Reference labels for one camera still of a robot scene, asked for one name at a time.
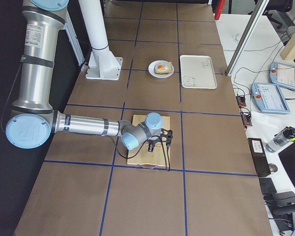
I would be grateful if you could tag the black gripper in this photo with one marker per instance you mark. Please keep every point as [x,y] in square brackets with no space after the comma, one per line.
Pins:
[153,141]

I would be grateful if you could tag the orange connector block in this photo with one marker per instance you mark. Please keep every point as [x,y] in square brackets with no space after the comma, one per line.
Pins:
[246,119]
[241,101]

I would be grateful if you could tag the wooden cutting board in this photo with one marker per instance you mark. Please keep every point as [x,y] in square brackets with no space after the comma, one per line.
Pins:
[145,158]

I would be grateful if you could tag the bottom bread slice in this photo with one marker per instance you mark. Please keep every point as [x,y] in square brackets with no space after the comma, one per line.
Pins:
[167,71]

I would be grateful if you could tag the black power box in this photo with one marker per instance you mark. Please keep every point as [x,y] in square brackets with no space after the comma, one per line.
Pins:
[259,157]

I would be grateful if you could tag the white camera pole mount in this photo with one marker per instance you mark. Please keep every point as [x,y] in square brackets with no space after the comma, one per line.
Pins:
[102,65]

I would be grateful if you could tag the near blue teach pendant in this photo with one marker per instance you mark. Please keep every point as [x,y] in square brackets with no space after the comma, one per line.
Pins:
[269,98]

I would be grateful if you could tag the far blue teach pendant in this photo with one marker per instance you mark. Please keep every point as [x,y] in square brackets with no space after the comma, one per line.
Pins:
[282,74]

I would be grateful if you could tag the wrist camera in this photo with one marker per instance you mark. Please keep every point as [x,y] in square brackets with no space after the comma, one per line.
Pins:
[166,135]

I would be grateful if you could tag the clear water bottle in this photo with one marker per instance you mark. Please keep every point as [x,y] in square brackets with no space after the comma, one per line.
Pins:
[285,136]

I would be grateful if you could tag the cream bear tray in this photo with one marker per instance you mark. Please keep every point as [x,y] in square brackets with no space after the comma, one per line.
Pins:
[197,72]

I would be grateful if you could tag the aluminium frame post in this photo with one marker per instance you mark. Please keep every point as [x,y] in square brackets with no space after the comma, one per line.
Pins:
[254,18]

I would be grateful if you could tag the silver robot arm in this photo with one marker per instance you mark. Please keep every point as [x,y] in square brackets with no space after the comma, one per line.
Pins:
[33,119]

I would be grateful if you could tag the white round plate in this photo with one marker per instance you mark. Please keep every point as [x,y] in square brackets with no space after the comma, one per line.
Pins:
[151,69]

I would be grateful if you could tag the fried egg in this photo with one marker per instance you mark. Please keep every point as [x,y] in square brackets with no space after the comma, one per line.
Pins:
[161,67]

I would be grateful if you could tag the blue teach pendant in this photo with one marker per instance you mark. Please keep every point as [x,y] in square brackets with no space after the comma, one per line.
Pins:
[269,98]
[282,74]

